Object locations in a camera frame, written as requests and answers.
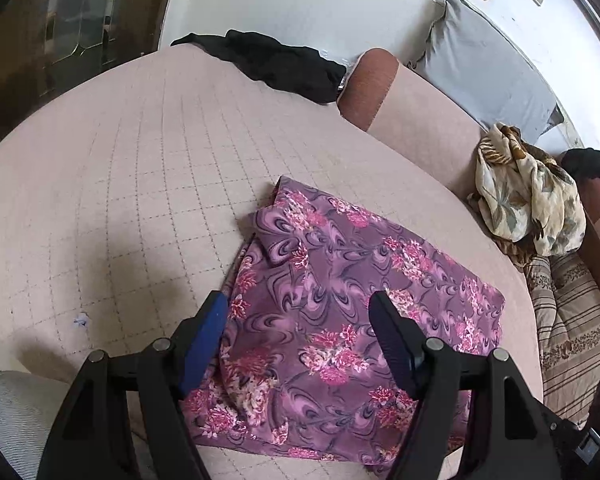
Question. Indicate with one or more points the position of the black cloth on armrest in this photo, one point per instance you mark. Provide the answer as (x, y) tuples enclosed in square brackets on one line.
[(582, 163)]

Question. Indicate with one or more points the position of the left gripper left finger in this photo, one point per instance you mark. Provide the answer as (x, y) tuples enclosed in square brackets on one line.
[(91, 436)]

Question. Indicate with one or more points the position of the striped beige quilt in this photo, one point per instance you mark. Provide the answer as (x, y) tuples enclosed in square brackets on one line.
[(566, 304)]

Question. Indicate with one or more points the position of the person's jeans legs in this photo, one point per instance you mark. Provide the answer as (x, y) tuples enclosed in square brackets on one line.
[(28, 407)]

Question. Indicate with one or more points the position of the black garment on bed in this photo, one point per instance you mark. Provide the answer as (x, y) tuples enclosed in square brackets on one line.
[(298, 70)]

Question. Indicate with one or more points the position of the wooden glass wardrobe door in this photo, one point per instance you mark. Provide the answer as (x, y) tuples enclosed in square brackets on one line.
[(48, 47)]

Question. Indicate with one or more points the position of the grey pillow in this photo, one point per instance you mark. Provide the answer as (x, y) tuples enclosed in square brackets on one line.
[(476, 66)]

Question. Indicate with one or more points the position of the purple floral long-sleeve shirt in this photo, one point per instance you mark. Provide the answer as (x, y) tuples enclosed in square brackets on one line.
[(299, 372)]

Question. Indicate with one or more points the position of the pink bolster headrest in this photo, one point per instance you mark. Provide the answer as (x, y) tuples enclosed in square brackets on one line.
[(401, 109)]

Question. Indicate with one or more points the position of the beige floral blanket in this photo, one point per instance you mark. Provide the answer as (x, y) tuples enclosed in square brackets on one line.
[(528, 203)]

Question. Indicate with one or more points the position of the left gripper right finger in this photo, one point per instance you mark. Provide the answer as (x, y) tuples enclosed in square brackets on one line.
[(506, 437)]

